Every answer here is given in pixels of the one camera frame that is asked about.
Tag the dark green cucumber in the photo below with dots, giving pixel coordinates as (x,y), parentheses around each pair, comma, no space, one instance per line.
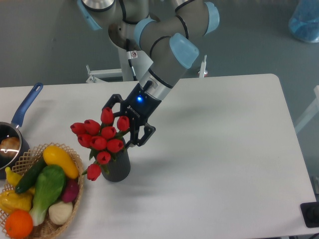
(29,178)

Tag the white frame at right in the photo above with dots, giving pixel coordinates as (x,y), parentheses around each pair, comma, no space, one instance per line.
(308,113)

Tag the red tulip bouquet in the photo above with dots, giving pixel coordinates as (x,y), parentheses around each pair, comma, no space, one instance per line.
(94,136)

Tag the blue plastic bag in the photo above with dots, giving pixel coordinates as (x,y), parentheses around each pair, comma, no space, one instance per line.
(304,23)

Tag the orange fruit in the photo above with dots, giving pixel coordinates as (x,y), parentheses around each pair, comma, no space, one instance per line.
(19,224)

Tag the green bok choy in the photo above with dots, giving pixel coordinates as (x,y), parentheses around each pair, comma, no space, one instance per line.
(48,188)

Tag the brown bread roll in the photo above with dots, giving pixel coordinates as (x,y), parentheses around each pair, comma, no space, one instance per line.
(9,147)

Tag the yellow squash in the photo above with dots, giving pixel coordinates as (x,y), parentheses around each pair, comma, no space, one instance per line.
(54,155)

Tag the yellow banana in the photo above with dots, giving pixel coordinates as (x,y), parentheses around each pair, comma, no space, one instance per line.
(12,177)

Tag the dark grey ribbed vase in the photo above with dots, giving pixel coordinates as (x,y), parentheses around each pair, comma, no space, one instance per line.
(118,168)

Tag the blue handled saucepan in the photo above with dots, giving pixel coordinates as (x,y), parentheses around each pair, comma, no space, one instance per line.
(12,129)

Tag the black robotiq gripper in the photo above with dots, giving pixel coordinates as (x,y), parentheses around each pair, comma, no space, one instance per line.
(142,107)

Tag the yellow bell pepper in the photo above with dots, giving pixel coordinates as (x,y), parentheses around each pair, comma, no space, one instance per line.
(10,201)

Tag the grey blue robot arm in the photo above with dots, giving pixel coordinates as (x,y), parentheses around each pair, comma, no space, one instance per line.
(135,10)

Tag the white garlic bulb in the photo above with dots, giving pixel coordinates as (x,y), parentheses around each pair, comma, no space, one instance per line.
(60,212)

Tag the black device at edge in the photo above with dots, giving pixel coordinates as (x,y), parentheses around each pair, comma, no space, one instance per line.
(310,212)

